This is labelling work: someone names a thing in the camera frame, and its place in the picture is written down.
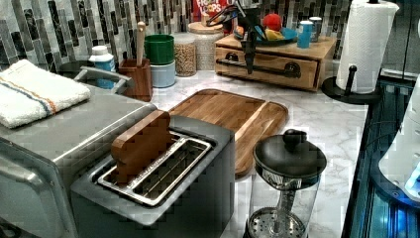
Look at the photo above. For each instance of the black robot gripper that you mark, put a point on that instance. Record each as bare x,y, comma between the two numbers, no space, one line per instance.
247,14

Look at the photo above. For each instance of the wooden drawer with black handle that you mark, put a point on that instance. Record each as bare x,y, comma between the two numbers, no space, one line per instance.
297,73

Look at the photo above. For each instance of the wooden drawer cabinet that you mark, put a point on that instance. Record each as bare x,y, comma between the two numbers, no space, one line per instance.
322,51

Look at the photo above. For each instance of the orange toy fruit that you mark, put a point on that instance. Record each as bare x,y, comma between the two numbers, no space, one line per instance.
240,31

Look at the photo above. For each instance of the red toy pepper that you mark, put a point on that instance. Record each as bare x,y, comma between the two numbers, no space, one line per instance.
272,21

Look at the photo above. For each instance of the yellow toy banana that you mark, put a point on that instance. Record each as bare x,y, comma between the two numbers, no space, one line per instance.
272,35

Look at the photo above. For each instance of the red Froot Loops box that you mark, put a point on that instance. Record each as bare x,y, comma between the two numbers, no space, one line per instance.
205,9

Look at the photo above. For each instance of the glass jar with wooden lid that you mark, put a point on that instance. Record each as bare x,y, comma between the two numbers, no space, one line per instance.
205,38

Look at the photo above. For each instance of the blue plate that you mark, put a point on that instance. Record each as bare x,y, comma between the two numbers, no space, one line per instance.
290,36

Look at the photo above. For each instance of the blue can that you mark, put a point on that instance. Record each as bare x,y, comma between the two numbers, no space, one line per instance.
304,34

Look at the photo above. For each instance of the glass jar with plastic lid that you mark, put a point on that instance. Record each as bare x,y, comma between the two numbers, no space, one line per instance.
184,54

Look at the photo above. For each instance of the silver can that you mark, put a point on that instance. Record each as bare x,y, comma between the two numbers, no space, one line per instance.
316,28

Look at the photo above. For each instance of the green cup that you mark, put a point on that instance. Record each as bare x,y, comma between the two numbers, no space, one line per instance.
159,49

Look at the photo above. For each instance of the light blue cup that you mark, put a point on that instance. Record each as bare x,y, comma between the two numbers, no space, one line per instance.
163,75

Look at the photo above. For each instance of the wooden spatula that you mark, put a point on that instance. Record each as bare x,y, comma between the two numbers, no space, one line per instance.
141,26

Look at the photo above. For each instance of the wooden cutting board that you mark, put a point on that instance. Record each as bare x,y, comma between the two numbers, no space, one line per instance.
251,119

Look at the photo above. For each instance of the black paper towel holder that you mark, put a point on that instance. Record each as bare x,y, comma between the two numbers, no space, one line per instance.
331,89

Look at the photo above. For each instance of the wooden utensil holder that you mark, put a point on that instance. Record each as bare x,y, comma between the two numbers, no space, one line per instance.
141,75

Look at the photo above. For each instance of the paper towel roll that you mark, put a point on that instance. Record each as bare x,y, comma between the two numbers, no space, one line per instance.
365,41

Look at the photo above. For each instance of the blue white bottle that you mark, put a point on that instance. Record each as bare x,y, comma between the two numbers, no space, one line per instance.
102,59

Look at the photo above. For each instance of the glass french press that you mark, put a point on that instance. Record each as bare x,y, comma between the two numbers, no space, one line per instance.
287,174

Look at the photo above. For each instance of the wooden toast slice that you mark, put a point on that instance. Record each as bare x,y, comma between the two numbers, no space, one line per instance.
135,149

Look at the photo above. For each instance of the silver toaster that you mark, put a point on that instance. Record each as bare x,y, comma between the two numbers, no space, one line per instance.
188,192

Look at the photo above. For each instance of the white striped towel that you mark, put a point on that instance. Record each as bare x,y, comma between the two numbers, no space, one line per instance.
29,93

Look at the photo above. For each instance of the silver toaster oven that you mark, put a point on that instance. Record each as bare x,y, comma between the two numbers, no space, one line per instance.
40,161

